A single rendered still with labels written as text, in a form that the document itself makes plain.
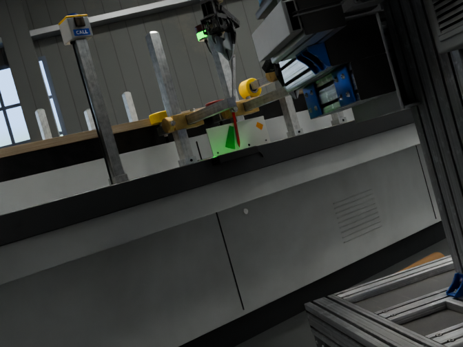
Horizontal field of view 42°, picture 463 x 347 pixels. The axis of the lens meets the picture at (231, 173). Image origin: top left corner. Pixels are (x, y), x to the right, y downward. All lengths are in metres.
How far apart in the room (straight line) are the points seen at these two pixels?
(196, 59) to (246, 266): 5.11
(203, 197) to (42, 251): 0.57
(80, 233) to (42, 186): 0.26
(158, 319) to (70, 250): 0.49
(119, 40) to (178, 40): 0.67
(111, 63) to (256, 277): 5.10
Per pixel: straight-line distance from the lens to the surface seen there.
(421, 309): 1.50
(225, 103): 1.84
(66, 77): 7.19
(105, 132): 1.89
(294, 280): 2.52
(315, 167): 2.37
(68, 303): 2.03
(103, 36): 7.27
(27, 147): 2.02
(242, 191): 2.14
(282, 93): 2.02
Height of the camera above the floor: 0.67
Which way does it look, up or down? 1 degrees down
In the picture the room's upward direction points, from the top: 16 degrees counter-clockwise
